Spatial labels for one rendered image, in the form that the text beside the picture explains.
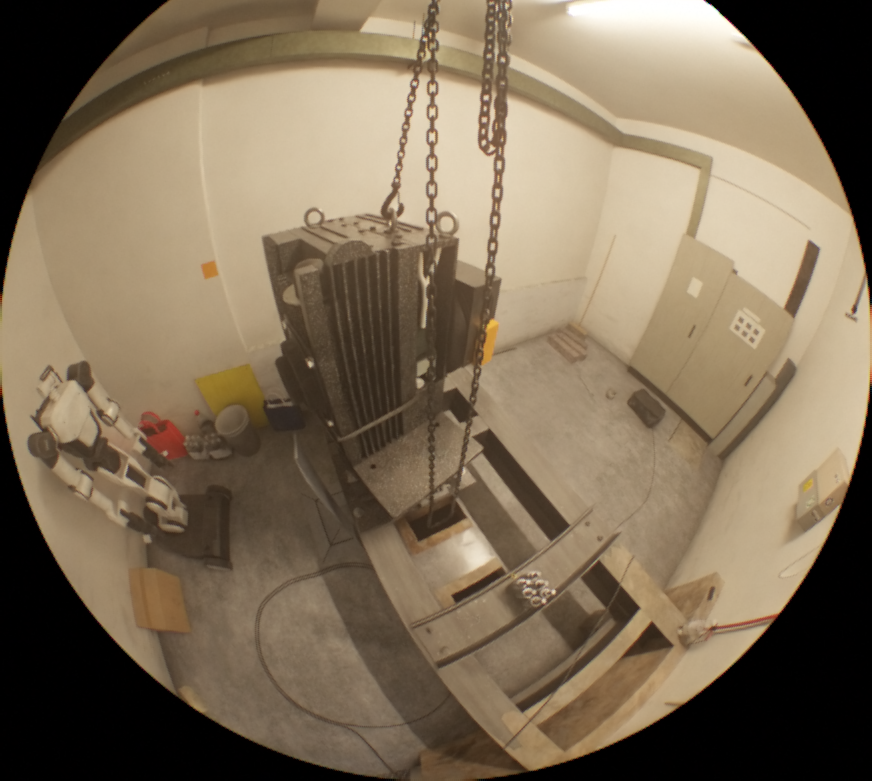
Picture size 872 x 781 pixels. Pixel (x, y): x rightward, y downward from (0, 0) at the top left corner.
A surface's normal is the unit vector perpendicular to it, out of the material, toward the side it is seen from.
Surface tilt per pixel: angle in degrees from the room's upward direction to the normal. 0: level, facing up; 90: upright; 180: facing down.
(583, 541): 0
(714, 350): 90
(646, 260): 90
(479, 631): 0
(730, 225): 90
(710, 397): 90
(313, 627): 0
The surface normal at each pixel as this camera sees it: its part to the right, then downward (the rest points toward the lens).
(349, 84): 0.47, 0.55
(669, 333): -0.88, 0.25
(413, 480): 0.06, -0.80
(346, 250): 0.67, 0.47
